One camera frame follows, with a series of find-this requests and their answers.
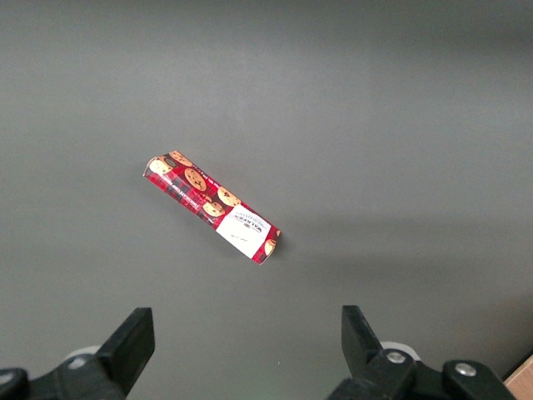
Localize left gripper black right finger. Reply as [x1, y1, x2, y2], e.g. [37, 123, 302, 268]
[328, 305, 517, 400]

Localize red tartan cookie box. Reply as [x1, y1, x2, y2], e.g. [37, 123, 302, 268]
[142, 150, 281, 267]

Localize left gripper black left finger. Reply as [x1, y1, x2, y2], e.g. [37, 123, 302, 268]
[0, 307, 156, 400]

